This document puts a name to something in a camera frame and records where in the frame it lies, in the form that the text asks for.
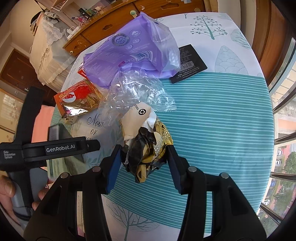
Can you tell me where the orange foil snack packet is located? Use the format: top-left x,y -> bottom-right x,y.
54,79 -> 103,118

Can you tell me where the black card packet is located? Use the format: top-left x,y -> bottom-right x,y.
170,44 -> 208,84

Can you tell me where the wooden desk with drawers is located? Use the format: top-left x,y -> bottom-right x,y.
63,0 -> 206,57

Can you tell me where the pink bed cover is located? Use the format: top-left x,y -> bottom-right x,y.
32,105 -> 55,143

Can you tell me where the tree print tablecloth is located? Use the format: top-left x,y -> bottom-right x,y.
102,13 -> 274,240

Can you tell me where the white power strip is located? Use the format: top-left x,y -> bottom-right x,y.
65,26 -> 80,39

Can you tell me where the clear plastic bag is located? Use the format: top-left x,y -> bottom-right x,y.
99,70 -> 177,126

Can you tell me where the metal window grille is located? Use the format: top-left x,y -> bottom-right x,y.
257,38 -> 295,235

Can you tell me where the purple plastic bag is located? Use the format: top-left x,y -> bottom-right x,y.
83,13 -> 181,88

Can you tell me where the person left hand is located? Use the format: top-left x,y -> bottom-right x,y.
0,174 -> 55,218

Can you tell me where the red white carton box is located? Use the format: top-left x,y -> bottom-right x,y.
77,64 -> 88,79

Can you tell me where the black gold wrapper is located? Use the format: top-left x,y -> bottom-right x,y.
120,102 -> 173,183

